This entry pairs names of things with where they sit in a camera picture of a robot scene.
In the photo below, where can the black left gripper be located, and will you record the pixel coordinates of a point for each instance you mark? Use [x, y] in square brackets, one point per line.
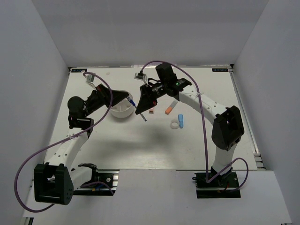
[105, 95]

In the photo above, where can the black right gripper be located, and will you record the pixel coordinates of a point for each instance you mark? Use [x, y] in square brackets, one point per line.
[148, 99]

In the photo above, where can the orange grey marker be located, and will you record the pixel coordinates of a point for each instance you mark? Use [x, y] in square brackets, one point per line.
[171, 107]

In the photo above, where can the white tape roll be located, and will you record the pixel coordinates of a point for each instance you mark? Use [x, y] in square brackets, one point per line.
[174, 124]

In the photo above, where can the light blue marker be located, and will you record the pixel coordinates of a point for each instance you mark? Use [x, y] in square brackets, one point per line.
[181, 120]

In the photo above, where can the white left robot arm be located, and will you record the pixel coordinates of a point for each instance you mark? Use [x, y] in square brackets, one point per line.
[56, 180]

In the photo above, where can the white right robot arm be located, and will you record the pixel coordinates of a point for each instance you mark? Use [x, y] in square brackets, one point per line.
[226, 121]

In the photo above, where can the white round divided container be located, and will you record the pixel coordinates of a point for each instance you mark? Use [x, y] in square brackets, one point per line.
[123, 109]

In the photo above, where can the left black corner label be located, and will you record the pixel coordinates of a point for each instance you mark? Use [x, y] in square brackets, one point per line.
[78, 70]

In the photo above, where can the black corner label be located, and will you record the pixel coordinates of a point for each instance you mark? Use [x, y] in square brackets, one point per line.
[78, 70]
[220, 70]

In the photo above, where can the right black corner label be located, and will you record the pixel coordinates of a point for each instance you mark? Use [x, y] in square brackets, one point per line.
[220, 70]

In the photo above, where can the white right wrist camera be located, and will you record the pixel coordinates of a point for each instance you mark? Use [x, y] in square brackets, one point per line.
[141, 76]

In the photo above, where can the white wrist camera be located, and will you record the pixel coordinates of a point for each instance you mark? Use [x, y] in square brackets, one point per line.
[89, 79]
[141, 76]

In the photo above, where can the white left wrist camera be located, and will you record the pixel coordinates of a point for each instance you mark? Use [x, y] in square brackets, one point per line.
[89, 79]

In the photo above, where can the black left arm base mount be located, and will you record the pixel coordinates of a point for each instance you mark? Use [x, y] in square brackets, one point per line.
[100, 179]

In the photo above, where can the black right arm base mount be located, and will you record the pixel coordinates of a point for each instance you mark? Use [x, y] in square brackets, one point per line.
[216, 190]

